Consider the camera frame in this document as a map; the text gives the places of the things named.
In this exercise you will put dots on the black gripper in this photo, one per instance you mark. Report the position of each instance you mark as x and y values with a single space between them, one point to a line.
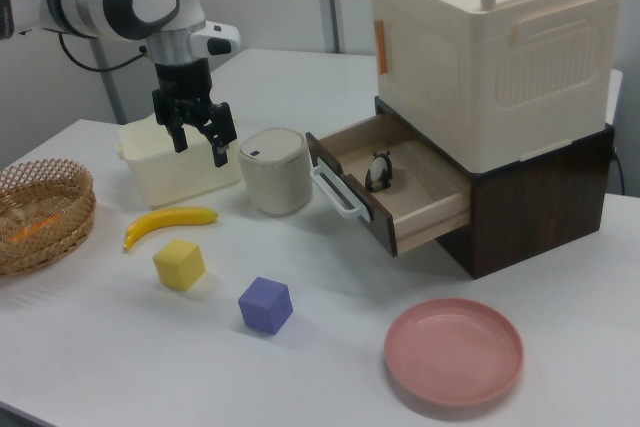
182 92

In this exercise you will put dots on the dark wooden drawer cabinet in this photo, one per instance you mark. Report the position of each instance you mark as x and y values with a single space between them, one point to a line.
525 217

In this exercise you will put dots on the cream open plastic container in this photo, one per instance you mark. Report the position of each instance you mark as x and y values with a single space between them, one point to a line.
165 177

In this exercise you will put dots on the yellow toy banana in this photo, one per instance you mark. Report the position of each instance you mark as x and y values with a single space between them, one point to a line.
165 219

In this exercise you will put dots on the small white lidded bin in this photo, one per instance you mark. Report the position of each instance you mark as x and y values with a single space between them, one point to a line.
275 187

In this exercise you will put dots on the yellow foam cube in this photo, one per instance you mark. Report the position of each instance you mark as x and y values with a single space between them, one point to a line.
177 267

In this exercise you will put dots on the woven wicker basket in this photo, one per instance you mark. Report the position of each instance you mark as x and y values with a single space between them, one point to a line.
75 227

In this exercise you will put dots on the small panda figurine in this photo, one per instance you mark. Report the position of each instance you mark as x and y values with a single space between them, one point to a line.
378 173

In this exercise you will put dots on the purple foam cube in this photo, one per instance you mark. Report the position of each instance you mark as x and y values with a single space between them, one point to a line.
262 307

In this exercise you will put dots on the toy bread with orange stripes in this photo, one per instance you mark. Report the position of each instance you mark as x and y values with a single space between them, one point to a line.
31 230

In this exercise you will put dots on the pink plastic plate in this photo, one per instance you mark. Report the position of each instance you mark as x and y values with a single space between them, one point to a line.
452 352

